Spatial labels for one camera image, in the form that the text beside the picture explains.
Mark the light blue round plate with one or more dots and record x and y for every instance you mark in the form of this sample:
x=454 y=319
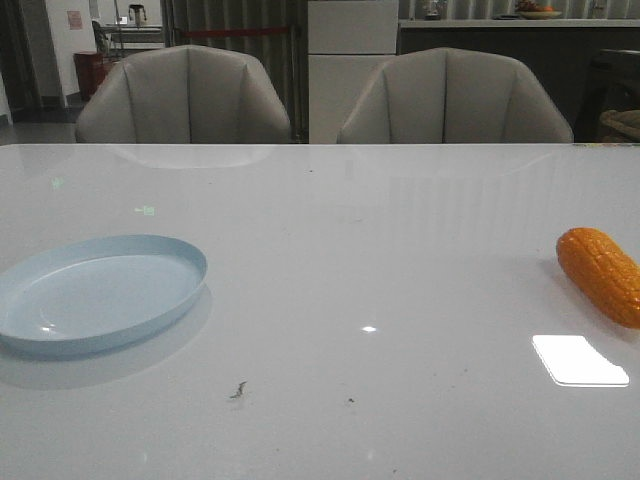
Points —
x=99 y=294

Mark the orange toy corn cob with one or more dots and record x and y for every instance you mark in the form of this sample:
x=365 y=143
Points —
x=605 y=274

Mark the right beige upholstered chair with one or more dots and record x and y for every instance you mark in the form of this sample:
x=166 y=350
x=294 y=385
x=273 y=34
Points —
x=453 y=96

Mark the beige upholstered chair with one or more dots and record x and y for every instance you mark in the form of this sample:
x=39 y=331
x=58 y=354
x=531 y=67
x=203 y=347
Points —
x=186 y=94
x=453 y=96

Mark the left beige upholstered chair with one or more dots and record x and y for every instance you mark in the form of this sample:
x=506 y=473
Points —
x=186 y=94

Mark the white cabinet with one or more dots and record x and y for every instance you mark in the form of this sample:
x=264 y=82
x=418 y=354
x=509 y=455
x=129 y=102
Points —
x=346 y=41

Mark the red barrier belt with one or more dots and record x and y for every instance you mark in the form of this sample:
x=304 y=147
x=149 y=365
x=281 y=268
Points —
x=229 y=33

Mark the background desk with kettle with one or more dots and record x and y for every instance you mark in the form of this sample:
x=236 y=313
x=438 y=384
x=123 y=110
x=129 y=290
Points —
x=127 y=27

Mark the red bin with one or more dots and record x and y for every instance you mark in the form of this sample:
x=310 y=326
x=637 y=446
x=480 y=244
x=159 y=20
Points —
x=90 y=72

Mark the dark grey counter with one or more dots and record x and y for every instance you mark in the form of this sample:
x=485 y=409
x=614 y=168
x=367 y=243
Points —
x=557 y=51

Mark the fruit bowl on counter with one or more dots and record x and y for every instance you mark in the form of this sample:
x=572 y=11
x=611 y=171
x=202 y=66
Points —
x=531 y=10

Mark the dark wooden chair at right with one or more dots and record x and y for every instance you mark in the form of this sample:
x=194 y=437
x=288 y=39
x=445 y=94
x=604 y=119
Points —
x=612 y=83

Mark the pink wall notice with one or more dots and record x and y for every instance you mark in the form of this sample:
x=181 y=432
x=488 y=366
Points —
x=74 y=18

